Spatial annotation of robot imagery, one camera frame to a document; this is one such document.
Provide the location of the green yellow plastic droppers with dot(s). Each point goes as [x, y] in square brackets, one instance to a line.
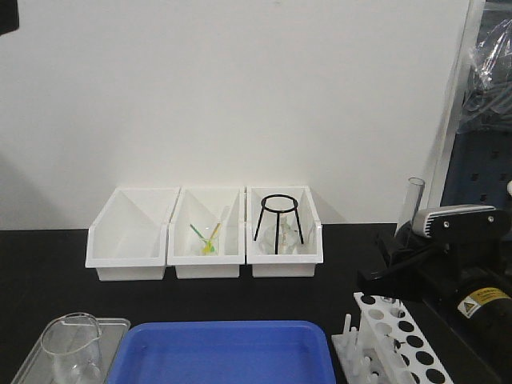
[209, 244]

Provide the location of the blue plastic tray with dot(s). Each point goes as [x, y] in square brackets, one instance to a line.
[223, 352]

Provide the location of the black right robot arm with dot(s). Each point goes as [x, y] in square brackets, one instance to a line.
[486, 326]

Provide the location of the clear glass beaker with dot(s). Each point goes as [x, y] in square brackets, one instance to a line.
[72, 344]

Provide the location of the small clear test tube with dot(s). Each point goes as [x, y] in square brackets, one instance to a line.
[395, 306]

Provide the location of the white test tube rack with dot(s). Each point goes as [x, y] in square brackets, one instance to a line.
[386, 349]

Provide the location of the grey pegboard drying rack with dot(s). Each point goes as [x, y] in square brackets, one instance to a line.
[474, 167]

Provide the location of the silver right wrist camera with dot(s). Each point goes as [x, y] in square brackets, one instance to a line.
[456, 220]

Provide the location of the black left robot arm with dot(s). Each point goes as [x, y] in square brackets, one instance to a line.
[104, 98]

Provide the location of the middle white storage bin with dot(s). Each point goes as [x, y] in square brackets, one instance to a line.
[207, 233]

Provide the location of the left white storage bin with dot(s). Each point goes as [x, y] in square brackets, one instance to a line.
[128, 239]

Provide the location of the clear glass flask in bin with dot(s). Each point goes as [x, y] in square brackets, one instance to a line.
[279, 238]

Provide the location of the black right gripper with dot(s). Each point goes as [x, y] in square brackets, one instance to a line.
[453, 263]

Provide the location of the grey metal tray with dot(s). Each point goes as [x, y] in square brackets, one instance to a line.
[37, 366]

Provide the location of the clear plastic bag of pegs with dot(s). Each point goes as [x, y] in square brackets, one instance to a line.
[487, 103]

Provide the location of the white storage bin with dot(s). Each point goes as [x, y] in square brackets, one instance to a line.
[207, 233]
[302, 262]
[128, 239]

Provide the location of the right white storage bin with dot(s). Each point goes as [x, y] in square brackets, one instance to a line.
[302, 262]

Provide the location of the large clear test tube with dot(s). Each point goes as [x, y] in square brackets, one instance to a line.
[411, 202]

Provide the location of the black wire tripod stand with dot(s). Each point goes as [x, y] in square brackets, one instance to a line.
[277, 204]

